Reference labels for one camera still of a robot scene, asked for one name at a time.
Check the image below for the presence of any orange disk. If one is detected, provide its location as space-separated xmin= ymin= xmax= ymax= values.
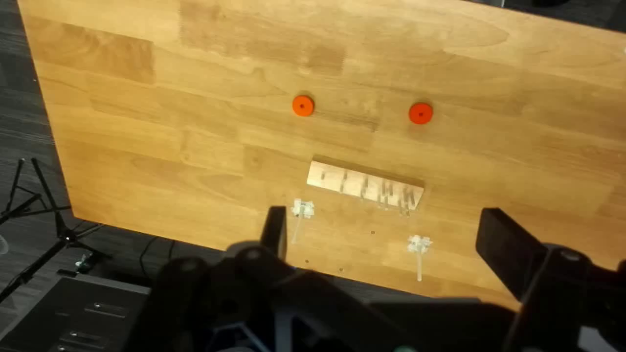
xmin=292 ymin=95 xmax=315 ymax=117
xmin=408 ymin=102 xmax=434 ymax=125

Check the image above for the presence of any black cable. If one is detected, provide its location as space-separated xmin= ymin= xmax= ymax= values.
xmin=139 ymin=236 xmax=177 ymax=279

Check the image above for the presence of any clear plastic peg piece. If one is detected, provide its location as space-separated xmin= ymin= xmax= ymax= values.
xmin=291 ymin=198 xmax=315 ymax=244
xmin=407 ymin=235 xmax=433 ymax=283

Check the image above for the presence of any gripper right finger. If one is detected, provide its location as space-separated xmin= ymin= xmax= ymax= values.
xmin=475 ymin=208 xmax=626 ymax=352

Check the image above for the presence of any wooden rack with pegs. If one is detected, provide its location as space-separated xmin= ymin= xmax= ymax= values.
xmin=306 ymin=155 xmax=425 ymax=217

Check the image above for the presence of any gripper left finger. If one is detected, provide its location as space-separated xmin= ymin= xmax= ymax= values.
xmin=128 ymin=206 xmax=392 ymax=352

